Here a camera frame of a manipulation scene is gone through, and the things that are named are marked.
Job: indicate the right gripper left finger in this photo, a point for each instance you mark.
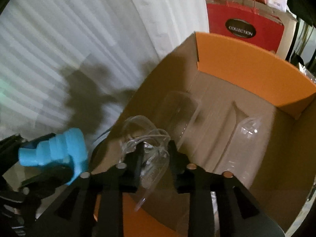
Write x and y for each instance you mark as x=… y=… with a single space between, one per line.
x=93 y=206

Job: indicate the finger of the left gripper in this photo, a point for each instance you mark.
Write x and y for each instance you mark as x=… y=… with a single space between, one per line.
x=16 y=141
x=44 y=184

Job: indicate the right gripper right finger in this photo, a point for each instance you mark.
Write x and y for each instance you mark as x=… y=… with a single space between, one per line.
x=218 y=198

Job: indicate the blue collapsible funnel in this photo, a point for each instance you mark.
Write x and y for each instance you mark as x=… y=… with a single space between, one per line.
x=68 y=148

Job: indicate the clear plastic packaging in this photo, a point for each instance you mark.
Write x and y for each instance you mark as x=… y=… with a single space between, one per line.
x=158 y=148

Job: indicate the orange cardboard fruit box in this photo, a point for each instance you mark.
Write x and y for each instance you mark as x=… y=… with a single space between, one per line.
x=219 y=71

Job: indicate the red collection gift box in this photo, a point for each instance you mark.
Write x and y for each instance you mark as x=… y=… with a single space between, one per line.
x=245 y=23

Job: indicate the large brown cardboard box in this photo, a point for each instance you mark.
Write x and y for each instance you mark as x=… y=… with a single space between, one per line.
x=289 y=22

